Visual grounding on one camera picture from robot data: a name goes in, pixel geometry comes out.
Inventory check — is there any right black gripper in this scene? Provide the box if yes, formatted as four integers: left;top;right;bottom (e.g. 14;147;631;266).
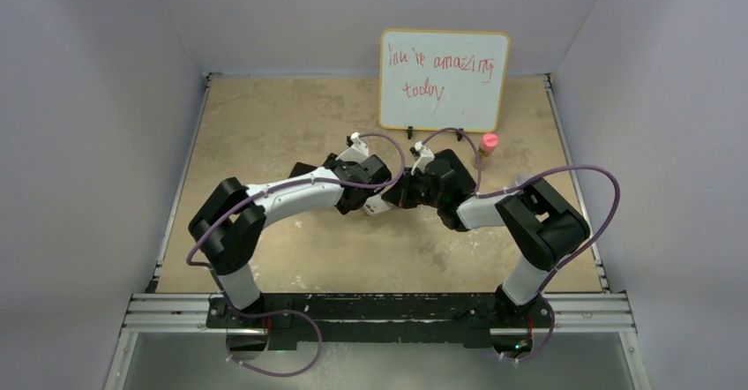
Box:
383;167;444;209

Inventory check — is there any white phone case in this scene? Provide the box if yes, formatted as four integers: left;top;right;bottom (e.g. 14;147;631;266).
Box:
363;194;392;215

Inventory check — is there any black phone without case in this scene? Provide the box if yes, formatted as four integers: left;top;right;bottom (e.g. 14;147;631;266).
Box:
436;149;476;194

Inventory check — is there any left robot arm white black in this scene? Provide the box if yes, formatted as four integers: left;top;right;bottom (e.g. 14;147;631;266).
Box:
188;154;393;327

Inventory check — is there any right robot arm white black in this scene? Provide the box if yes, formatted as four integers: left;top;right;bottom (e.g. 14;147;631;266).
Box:
382;151;590;326

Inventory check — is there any pink capped small bottle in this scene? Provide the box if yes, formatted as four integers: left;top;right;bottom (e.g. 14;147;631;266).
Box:
478;133;499;158

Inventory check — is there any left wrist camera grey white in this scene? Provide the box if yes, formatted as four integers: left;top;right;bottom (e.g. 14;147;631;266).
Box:
336;132;370;163

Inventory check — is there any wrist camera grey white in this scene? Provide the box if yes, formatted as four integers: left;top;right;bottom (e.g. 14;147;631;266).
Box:
409;141;435;176
336;132;370;163

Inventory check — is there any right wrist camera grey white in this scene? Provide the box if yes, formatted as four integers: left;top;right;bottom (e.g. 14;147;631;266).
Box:
409;141;435;176

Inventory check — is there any white board yellow frame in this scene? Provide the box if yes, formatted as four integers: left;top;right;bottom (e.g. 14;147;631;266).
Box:
378;28;511;132

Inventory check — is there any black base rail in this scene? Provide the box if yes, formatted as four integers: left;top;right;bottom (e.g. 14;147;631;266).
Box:
206;292;555;356

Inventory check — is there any aluminium frame rail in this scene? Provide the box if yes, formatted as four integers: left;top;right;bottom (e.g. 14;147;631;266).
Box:
104;293;651;389

